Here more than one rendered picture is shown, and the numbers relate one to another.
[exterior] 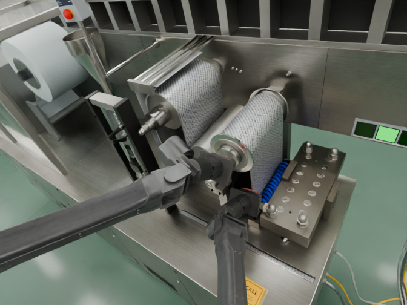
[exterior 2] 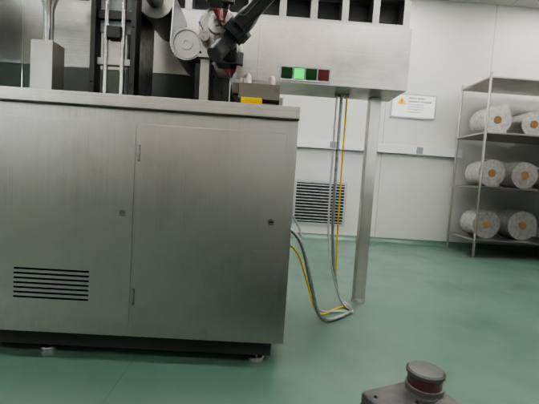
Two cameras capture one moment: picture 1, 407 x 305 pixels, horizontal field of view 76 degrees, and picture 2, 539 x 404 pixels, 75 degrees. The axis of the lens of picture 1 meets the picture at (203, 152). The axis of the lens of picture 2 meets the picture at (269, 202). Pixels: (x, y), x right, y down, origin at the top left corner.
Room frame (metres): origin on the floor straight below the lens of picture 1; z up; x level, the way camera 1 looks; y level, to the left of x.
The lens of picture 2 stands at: (-0.60, 0.79, 0.66)
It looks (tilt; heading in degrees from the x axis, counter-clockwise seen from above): 4 degrees down; 313
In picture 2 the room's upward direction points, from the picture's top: 4 degrees clockwise
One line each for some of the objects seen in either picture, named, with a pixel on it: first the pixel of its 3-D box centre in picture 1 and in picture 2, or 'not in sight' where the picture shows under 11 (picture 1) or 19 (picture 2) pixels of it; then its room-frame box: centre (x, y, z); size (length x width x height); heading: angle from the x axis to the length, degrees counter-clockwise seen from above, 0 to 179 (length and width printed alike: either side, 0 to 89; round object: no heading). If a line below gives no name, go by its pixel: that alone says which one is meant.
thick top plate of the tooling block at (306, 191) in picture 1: (305, 187); (259, 102); (0.55, -0.32, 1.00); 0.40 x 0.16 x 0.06; 135
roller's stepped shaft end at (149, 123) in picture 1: (145, 127); not in sight; (0.68, 0.15, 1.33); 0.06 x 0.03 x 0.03; 135
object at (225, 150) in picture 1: (228, 156); (217, 24); (0.55, -0.07, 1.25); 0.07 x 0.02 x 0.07; 45
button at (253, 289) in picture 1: (250, 294); (251, 103); (0.29, -0.03, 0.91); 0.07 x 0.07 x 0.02; 45
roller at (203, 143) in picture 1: (223, 137); (192, 54); (0.74, -0.09, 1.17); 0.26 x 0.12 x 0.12; 135
